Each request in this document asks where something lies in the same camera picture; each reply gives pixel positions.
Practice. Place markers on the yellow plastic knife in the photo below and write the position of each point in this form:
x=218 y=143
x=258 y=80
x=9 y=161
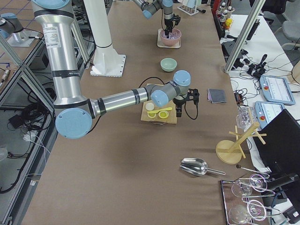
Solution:
x=159 y=110

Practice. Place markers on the lemon slice lower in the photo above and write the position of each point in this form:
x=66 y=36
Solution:
x=163 y=114

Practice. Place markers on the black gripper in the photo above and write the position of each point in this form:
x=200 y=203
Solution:
x=167 y=23
x=179 y=101

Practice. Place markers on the white dish rack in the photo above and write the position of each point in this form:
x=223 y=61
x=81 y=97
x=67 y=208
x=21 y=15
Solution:
x=190 y=7

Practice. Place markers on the wooden cup stand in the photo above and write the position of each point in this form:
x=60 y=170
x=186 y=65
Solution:
x=231 y=152

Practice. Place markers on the grey folded cloths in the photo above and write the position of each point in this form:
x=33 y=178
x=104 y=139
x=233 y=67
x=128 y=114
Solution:
x=216 y=96

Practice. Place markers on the bamboo cutting board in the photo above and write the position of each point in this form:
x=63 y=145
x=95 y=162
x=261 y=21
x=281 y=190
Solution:
x=171 y=119

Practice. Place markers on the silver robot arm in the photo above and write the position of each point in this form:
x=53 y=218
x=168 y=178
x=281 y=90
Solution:
x=75 y=112
x=149 y=9

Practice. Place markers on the wine glass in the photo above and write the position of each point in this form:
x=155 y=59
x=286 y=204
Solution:
x=244 y=187
x=247 y=214

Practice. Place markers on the clear plastic container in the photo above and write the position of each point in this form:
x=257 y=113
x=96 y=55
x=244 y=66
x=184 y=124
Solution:
x=245 y=117

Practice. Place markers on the lower blue teach pendant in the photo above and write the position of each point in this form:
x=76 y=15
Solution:
x=267 y=111

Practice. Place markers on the lemon slice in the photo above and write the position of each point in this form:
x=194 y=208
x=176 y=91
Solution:
x=151 y=115
x=163 y=114

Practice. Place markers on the pink bowl with ice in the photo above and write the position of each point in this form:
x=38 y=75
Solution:
x=172 y=42

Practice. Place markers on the blue teach pendant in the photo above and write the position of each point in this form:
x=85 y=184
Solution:
x=267 y=111
x=276 y=89

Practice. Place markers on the upper wine glass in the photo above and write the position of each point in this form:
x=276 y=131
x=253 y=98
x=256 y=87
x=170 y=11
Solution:
x=244 y=187

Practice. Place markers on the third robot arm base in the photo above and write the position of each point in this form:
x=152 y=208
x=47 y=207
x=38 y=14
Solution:
x=11 y=28

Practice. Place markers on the aluminium frame post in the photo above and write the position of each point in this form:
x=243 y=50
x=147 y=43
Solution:
x=256 y=8

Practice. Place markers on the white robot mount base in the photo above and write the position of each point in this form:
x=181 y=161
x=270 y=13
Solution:
x=106 y=61

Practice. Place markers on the metal ice scoop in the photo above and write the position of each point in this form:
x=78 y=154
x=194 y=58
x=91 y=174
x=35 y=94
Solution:
x=198 y=167

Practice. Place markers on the upper blue teach pendant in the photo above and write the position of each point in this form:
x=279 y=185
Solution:
x=276 y=89

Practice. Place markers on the green bowl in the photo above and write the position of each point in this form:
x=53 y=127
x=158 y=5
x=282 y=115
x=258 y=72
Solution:
x=168 y=64

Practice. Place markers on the lemon slice upper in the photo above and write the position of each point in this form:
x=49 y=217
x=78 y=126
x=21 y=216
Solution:
x=151 y=115

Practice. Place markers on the black monitor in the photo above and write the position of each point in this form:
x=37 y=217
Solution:
x=281 y=152

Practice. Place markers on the lower wine glass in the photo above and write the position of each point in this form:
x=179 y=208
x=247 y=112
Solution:
x=247 y=214

